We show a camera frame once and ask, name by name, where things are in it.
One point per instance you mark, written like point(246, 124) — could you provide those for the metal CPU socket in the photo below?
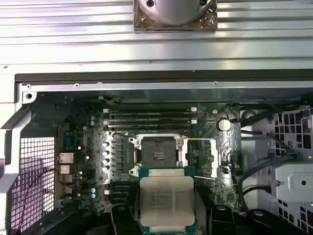
point(156, 149)

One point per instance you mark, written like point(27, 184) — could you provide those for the green motherboard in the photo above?
point(210, 193)

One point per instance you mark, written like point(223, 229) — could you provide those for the blue I/O port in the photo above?
point(70, 140)

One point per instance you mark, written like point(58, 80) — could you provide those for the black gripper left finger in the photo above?
point(133, 215)

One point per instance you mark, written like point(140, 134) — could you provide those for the black RAM slot white clips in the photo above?
point(151, 121)
point(151, 110)
point(117, 192)

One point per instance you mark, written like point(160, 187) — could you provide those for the round silver coin battery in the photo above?
point(223, 124)

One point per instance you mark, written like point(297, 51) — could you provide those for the thin metal locking lever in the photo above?
point(122, 136)
point(206, 178)

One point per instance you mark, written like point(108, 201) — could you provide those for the silver perforated disk bay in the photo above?
point(293, 178)

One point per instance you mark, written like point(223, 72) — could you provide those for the metal socket cover frame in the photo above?
point(214, 159)

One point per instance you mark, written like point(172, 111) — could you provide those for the silver metal I/O port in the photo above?
point(65, 179)
point(65, 169)
point(66, 157)

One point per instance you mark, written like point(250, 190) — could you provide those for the silver CPU green edge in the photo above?
point(166, 200)

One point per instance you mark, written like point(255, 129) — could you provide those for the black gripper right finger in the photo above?
point(203, 215)

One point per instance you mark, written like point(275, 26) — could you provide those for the square brown base plate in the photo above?
point(141, 23)

